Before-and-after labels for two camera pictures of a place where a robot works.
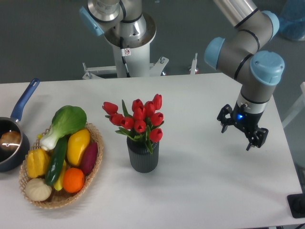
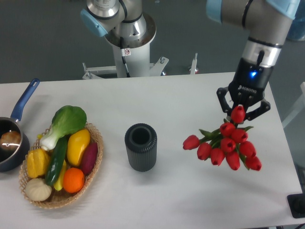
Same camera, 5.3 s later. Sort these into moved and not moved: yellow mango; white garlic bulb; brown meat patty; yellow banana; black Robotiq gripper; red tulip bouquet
Moved: black Robotiq gripper; red tulip bouquet
Not moved: white garlic bulb; yellow banana; yellow mango; brown meat patty
